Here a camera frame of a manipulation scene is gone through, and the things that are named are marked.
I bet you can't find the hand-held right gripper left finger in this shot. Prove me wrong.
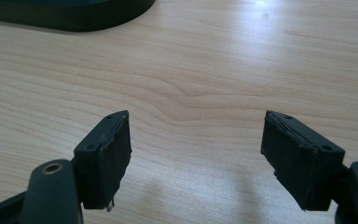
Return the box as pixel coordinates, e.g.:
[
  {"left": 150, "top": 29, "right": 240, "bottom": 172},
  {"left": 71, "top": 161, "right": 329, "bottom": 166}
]
[{"left": 73, "top": 109, "right": 133, "bottom": 213}]

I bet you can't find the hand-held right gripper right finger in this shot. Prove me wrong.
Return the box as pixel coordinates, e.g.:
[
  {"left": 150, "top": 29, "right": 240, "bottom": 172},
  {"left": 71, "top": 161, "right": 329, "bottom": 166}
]
[{"left": 260, "top": 109, "right": 346, "bottom": 212}]

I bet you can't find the dark round base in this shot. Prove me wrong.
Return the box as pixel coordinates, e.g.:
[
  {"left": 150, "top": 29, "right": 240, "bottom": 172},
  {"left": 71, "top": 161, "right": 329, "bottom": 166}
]
[{"left": 0, "top": 0, "right": 157, "bottom": 33}]

